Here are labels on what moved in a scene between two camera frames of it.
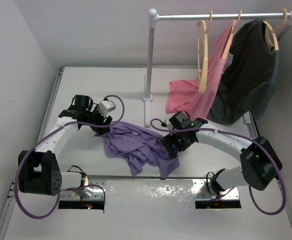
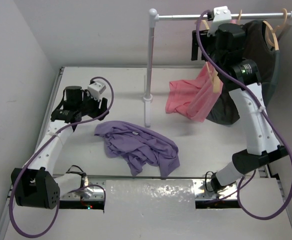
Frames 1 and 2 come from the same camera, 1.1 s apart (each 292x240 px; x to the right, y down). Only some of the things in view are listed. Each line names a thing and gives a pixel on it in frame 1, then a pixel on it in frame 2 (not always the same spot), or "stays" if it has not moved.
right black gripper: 169,140 to 195,46
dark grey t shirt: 247,83 stays
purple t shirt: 139,147 stays
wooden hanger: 202,84 to 203,25
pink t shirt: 188,94 stays
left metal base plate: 99,187 stays
